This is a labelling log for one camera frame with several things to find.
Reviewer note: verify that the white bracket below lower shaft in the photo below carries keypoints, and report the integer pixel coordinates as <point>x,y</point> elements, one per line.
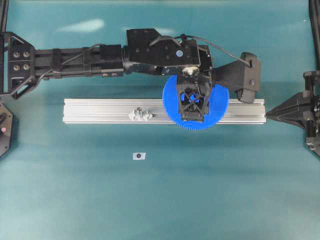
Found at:
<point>135,115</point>

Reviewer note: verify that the aluminium extrusion rail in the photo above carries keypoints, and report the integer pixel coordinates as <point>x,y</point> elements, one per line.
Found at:
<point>116,110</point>

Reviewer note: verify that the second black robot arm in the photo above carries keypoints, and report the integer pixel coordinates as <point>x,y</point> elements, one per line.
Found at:
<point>302,110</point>

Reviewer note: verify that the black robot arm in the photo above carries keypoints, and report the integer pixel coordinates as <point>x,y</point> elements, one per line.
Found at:
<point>22,67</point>

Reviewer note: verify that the large blue gear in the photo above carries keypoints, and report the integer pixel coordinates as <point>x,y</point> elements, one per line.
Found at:
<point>218,105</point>

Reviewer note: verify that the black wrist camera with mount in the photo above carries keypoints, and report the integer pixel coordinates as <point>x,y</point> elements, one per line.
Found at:
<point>244,80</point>

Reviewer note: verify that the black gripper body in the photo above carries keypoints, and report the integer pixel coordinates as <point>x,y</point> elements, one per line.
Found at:
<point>190,61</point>

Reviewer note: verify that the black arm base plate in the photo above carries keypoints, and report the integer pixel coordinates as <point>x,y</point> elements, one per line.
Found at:
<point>9,129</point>

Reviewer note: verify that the black frame post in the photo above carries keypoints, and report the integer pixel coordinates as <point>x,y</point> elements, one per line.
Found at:
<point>4,7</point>
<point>314,15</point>

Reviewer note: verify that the black frame post right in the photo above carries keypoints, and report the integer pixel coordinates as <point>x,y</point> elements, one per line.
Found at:
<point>314,15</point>

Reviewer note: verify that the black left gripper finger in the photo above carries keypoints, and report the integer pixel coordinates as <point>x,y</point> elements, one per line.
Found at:
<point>183,92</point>

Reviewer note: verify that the black frame post left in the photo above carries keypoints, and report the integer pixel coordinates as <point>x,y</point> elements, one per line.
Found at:
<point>4,7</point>

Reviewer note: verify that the white bracket above lower shaft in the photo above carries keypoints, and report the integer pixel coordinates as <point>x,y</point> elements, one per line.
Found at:
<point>146,116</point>

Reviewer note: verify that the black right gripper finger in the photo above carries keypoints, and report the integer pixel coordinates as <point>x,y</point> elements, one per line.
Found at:
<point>204,91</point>

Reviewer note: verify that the small white marker sticker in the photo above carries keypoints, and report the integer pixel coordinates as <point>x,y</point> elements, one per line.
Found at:
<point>139,156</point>

